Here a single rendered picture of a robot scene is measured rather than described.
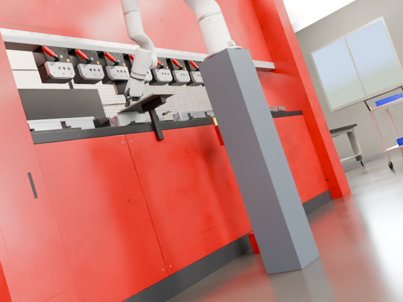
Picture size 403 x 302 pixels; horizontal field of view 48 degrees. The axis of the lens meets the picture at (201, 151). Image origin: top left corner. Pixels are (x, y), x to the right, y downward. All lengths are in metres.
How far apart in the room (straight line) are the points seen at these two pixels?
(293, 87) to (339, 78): 5.42
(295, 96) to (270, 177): 2.49
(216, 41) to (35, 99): 1.26
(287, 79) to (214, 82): 2.40
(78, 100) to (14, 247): 1.61
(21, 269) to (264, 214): 0.99
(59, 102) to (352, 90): 7.45
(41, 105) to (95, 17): 0.63
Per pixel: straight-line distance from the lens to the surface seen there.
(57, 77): 2.32
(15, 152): 1.77
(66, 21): 2.54
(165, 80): 2.91
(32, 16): 2.41
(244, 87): 2.02
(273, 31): 4.52
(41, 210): 1.76
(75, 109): 3.06
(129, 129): 2.34
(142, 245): 2.19
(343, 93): 9.76
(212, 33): 2.13
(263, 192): 1.99
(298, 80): 4.38
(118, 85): 2.63
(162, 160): 2.45
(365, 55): 9.62
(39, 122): 2.16
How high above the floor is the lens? 0.43
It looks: 5 degrees up
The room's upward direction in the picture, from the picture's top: 18 degrees counter-clockwise
